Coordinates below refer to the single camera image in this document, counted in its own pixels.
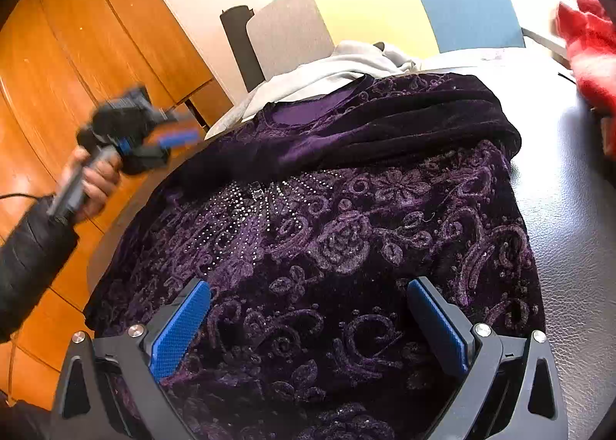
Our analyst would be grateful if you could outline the red fuzzy cloth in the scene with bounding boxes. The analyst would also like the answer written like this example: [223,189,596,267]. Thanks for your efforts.
[556,0,616,159]

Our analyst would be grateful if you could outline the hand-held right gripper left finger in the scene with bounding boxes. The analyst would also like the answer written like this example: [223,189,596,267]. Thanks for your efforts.
[50,278,213,440]

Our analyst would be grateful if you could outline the person's left hand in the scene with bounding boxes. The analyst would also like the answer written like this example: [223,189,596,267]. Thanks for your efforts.
[57,149,121,222]

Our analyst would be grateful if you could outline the light grey garment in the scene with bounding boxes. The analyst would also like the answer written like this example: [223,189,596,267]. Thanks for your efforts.
[204,40,418,140]

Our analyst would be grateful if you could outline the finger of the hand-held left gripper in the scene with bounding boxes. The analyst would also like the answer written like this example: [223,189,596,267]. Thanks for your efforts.
[153,107,196,124]
[156,129,200,150]

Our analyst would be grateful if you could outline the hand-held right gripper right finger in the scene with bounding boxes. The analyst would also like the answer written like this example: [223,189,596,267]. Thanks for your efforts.
[407,276,569,440]

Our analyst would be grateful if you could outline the grey yellow blue headboard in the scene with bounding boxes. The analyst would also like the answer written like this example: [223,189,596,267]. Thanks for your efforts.
[244,0,525,85]

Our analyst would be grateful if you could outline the wooden wardrobe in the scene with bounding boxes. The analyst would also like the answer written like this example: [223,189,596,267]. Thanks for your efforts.
[0,0,234,412]

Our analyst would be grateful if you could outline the purple velvet floral garment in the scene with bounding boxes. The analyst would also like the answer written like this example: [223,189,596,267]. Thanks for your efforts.
[83,73,547,440]

